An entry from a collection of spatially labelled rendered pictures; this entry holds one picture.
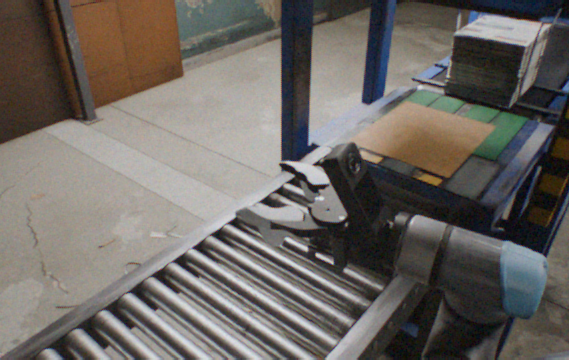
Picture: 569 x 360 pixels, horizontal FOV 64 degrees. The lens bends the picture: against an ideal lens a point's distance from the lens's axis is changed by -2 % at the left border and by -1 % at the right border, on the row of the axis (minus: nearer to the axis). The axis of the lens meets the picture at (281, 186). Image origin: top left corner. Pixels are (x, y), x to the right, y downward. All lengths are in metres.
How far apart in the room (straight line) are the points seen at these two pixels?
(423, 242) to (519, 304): 0.11
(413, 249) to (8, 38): 3.41
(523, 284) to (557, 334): 1.78
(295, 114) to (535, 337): 1.36
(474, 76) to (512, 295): 1.65
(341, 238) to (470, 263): 0.15
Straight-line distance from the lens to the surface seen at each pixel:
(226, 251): 1.18
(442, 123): 1.88
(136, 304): 1.10
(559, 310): 2.43
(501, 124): 1.96
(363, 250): 0.60
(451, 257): 0.54
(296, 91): 1.63
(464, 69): 2.13
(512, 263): 0.54
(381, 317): 1.05
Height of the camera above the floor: 1.58
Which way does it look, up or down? 34 degrees down
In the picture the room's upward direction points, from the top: straight up
